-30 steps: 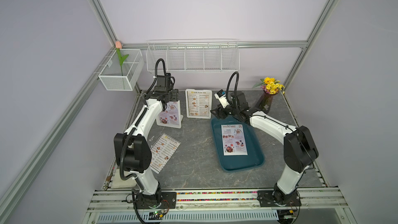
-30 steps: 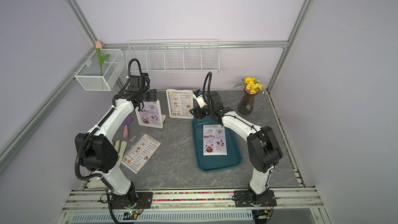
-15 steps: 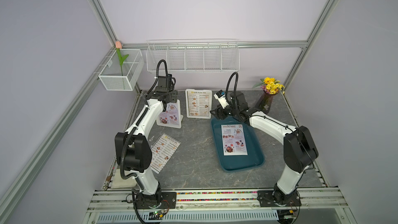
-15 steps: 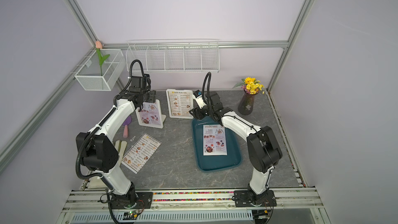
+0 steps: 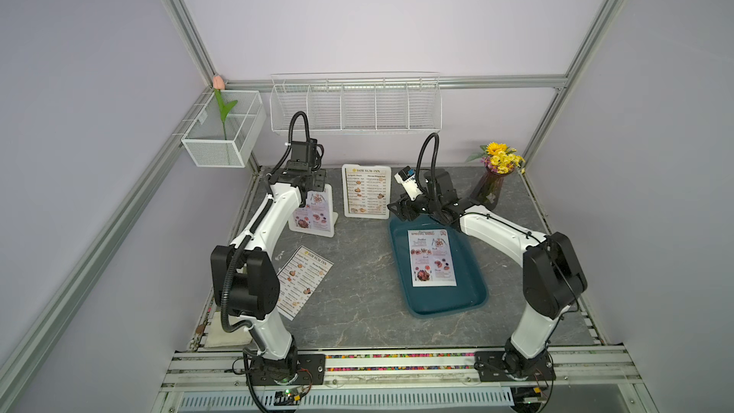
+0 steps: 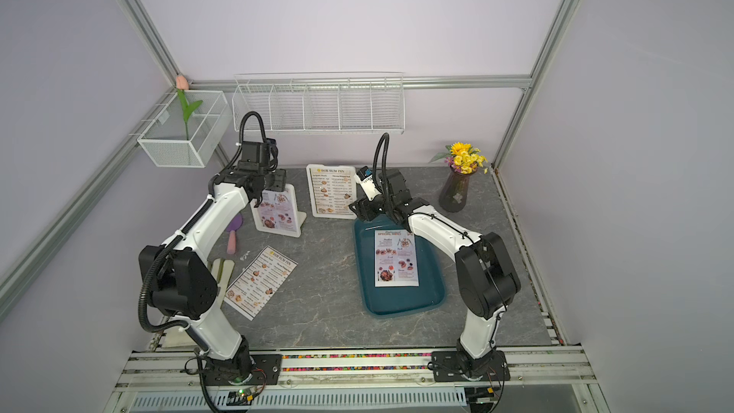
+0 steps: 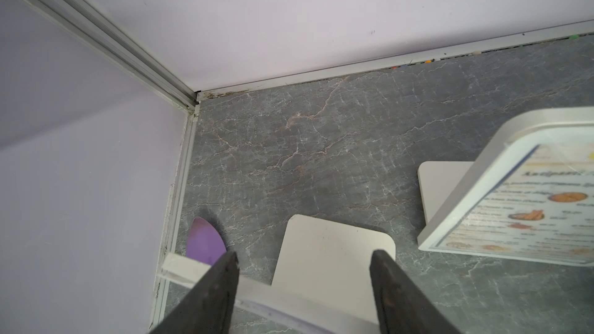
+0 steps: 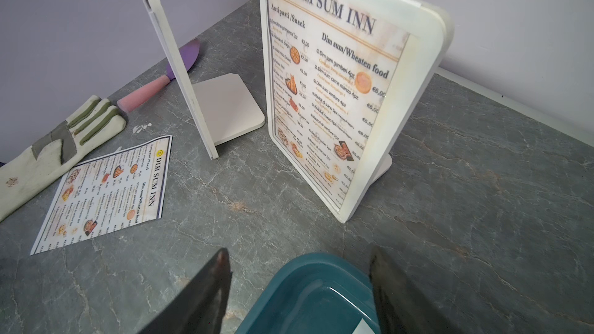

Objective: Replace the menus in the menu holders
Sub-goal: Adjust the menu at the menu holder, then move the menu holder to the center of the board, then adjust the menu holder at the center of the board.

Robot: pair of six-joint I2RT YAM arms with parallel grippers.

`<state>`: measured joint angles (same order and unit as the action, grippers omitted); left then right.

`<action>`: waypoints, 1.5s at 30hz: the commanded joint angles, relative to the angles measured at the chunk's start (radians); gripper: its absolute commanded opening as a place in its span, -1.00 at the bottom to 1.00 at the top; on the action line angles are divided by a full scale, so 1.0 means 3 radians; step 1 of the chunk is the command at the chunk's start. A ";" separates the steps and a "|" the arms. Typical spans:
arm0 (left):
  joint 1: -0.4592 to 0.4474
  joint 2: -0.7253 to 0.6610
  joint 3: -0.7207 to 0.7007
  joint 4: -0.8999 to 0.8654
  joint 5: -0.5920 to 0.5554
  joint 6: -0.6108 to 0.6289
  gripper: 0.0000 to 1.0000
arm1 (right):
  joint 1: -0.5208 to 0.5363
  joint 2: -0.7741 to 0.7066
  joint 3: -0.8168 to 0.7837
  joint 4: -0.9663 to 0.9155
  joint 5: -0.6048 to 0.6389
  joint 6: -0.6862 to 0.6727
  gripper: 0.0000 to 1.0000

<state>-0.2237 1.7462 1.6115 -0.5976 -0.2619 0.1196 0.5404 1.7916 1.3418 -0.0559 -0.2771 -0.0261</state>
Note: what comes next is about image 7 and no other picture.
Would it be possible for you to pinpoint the rear dim sum menu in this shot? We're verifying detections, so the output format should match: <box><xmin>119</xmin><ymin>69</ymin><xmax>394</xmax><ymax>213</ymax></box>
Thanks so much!
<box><xmin>436</xmin><ymin>143</ymin><xmax>593</xmax><ymax>264</ymax></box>

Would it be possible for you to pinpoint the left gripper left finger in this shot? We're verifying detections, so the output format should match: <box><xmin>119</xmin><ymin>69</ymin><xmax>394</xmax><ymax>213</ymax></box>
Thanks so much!
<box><xmin>152</xmin><ymin>251</ymin><xmax>240</xmax><ymax>334</ymax></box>

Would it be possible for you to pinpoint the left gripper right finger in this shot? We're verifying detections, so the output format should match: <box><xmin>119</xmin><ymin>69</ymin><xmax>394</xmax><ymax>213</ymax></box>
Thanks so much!
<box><xmin>370</xmin><ymin>250</ymin><xmax>459</xmax><ymax>333</ymax></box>

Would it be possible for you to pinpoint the white menu holder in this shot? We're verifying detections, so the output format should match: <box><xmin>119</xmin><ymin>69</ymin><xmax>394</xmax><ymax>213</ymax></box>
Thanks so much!
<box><xmin>160</xmin><ymin>214</ymin><xmax>395</xmax><ymax>333</ymax></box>
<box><xmin>417</xmin><ymin>107</ymin><xmax>593</xmax><ymax>267</ymax></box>

